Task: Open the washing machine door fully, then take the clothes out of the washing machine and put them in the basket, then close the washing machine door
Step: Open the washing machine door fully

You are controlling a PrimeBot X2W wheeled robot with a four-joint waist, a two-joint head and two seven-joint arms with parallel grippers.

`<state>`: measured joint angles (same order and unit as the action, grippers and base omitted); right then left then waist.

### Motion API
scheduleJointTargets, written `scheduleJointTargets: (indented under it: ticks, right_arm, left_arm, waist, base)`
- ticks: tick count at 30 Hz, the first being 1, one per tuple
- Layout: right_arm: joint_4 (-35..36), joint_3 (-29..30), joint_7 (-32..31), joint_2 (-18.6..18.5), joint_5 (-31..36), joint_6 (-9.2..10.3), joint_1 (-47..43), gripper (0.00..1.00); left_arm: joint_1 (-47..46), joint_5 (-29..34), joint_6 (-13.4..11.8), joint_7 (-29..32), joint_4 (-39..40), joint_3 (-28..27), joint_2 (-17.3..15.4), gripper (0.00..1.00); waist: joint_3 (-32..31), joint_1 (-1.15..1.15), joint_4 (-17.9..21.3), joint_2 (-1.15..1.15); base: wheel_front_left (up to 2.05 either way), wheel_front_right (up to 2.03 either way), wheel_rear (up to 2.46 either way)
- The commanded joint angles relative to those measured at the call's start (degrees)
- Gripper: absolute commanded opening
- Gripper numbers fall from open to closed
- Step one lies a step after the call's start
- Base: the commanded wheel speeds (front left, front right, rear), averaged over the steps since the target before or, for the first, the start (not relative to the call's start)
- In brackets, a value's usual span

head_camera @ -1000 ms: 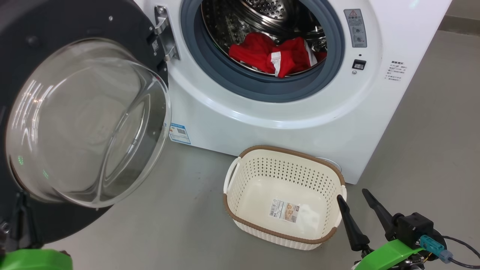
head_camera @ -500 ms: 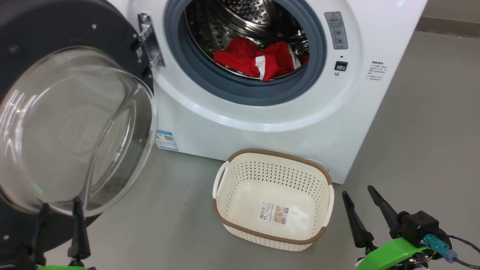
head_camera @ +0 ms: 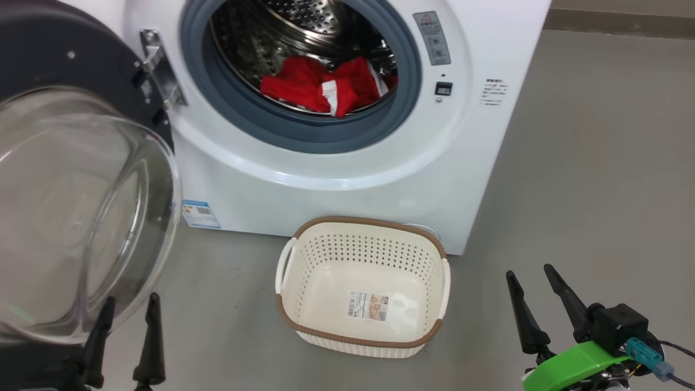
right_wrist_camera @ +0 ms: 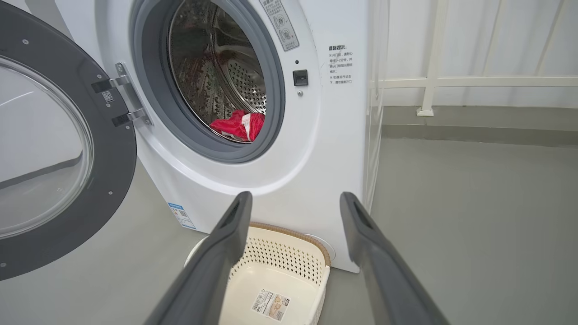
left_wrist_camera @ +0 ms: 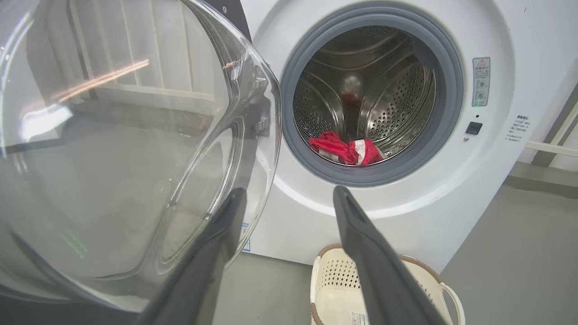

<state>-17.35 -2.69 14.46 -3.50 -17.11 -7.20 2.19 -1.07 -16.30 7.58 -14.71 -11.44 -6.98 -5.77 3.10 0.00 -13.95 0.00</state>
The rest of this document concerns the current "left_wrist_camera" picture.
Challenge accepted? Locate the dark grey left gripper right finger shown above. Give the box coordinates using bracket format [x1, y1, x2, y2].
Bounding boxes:
[333, 186, 447, 325]

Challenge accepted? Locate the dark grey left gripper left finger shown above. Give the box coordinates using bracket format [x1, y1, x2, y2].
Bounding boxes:
[135, 187, 247, 325]

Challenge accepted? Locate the red and white garment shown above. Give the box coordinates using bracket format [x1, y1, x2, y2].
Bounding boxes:
[308, 131, 384, 167]

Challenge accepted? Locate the black round glass washer door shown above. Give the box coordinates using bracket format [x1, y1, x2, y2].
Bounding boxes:
[0, 0, 283, 325]

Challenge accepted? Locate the cream laundry basket brown rim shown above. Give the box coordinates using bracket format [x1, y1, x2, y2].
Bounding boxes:
[310, 244, 466, 325]

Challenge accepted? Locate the white front-load washing machine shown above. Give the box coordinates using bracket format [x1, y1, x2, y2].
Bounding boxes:
[205, 0, 578, 274]

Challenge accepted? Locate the metal door hinge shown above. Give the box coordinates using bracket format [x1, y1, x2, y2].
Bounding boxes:
[253, 97, 271, 136]

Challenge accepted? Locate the stainless steel washing machine drum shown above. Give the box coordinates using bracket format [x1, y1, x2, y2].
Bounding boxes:
[294, 26, 436, 165]

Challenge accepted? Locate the white metal railing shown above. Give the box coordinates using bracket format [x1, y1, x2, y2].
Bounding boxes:
[526, 102, 578, 158]

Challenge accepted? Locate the grey warning sticker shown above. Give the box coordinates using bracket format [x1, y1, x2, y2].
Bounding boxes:
[472, 57, 491, 107]

